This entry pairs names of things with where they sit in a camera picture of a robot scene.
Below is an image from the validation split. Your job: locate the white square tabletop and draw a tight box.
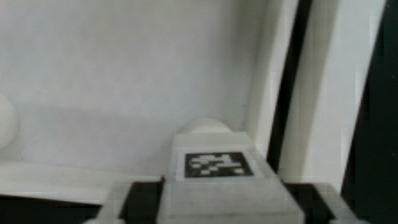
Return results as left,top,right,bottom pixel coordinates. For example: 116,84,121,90
0,0,299,204

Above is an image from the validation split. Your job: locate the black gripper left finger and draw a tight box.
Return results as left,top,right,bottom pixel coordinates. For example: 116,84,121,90
88,181,166,224

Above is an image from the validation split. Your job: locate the white table leg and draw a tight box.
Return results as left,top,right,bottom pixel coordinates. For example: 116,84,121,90
157,118,304,224

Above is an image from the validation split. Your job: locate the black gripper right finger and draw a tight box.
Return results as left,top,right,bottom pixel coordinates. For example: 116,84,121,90
283,182,372,224

